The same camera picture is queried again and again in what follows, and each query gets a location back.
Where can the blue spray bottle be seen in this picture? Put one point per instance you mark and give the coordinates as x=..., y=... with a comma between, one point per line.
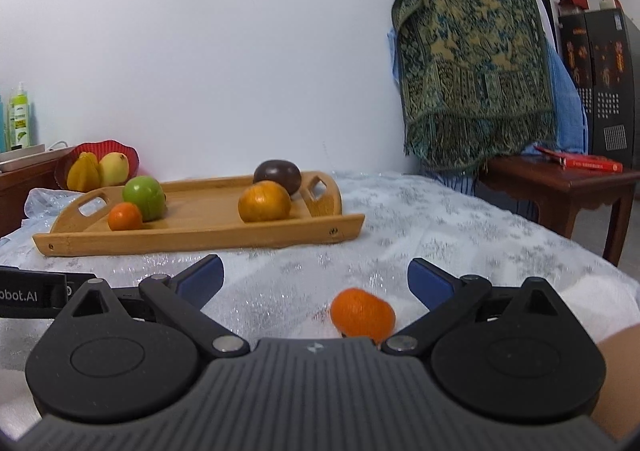
x=2, y=127

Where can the yellow mango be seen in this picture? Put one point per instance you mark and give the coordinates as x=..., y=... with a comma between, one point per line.
x=113, y=169

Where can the large yellow orange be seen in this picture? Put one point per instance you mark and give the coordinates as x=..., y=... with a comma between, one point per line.
x=264, y=202

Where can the yellow starfruit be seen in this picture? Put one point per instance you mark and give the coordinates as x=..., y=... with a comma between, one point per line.
x=84, y=175

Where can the wooden bamboo tray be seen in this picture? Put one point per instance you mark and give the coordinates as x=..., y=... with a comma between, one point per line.
x=202, y=215

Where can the green spray bottle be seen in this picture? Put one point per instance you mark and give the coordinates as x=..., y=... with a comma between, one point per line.
x=19, y=119

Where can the red book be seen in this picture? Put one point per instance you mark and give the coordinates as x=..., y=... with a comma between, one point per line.
x=582, y=161

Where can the green apple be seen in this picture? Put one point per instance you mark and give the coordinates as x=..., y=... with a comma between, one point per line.
x=149, y=196

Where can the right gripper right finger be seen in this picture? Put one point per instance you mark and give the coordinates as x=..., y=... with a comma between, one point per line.
x=513, y=354

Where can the brown wooden cabinet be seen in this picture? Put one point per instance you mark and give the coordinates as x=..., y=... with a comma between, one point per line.
x=15, y=187

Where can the small orange tangerine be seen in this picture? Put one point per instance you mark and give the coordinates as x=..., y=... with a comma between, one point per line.
x=356, y=312

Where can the black cabinet with lights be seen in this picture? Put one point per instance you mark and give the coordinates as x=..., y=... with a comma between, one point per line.
x=600, y=50

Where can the dark wooden side table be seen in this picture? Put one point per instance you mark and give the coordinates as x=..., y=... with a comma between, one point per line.
x=561, y=193

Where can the green patterned fringed shawl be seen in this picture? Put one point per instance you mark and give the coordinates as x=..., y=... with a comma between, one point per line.
x=464, y=15

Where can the white snowflake tablecloth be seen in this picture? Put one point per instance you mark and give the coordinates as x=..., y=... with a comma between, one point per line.
x=287, y=292

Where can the dark purple passion fruit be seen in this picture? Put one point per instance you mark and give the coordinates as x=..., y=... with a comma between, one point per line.
x=282, y=172

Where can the person's right hand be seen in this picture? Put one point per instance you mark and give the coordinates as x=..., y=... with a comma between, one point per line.
x=617, y=409

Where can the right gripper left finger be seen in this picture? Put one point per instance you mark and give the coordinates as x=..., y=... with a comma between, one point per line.
x=116, y=355

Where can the orange tangerine on tray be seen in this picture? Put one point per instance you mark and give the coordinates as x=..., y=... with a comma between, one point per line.
x=125, y=216

